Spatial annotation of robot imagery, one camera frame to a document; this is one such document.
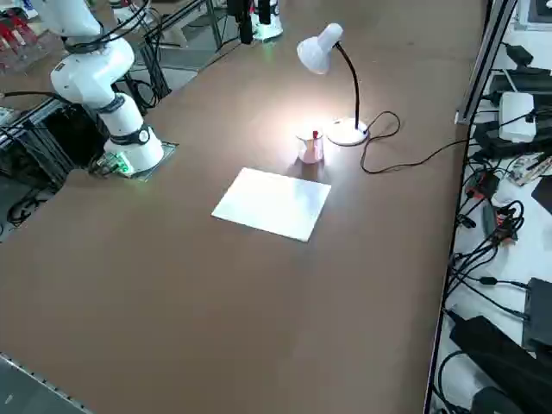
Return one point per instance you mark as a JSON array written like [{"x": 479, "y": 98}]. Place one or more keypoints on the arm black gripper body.
[{"x": 234, "y": 6}]

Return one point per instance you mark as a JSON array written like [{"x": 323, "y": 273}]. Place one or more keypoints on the white gooseneck desk lamp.
[{"x": 317, "y": 52}]

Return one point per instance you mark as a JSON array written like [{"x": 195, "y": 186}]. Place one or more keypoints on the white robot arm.
[
  {"x": 269, "y": 28},
  {"x": 86, "y": 73}
]

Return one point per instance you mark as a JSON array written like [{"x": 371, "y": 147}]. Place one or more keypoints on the white pen cup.
[{"x": 310, "y": 153}]

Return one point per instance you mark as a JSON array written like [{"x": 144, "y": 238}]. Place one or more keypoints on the green circuit board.
[{"x": 113, "y": 164}]

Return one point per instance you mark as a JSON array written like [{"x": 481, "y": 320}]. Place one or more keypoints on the black controller cabinet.
[{"x": 64, "y": 138}]

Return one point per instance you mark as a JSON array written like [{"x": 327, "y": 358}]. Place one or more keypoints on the clear rack with red items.
[{"x": 21, "y": 39}]

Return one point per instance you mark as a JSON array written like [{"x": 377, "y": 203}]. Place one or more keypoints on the white plastic box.
[{"x": 516, "y": 116}]

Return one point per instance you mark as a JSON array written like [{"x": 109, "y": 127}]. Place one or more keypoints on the orange black connector block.
[{"x": 483, "y": 186}]

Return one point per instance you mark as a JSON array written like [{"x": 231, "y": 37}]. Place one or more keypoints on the black equipment box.
[{"x": 539, "y": 310}]

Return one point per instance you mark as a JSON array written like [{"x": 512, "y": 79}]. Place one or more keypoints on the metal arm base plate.
[{"x": 167, "y": 150}]

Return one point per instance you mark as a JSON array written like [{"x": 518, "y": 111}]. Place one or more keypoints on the aluminium frame post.
[{"x": 483, "y": 64}]

